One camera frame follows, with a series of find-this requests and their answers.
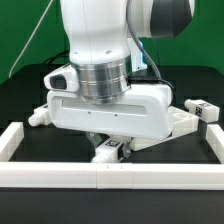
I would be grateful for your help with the white square tabletop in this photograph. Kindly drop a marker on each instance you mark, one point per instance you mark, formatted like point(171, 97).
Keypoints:
point(184, 123)

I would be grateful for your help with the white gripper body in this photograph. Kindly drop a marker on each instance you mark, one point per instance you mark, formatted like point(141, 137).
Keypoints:
point(143, 111)

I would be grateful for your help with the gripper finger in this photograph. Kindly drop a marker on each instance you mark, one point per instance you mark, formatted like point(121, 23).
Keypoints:
point(94, 138)
point(126, 151)

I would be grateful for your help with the white U-shaped obstacle fence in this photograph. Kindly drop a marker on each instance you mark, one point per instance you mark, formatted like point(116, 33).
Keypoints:
point(101, 176)

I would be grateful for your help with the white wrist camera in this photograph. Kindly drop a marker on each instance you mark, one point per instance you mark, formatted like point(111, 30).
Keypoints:
point(62, 79)

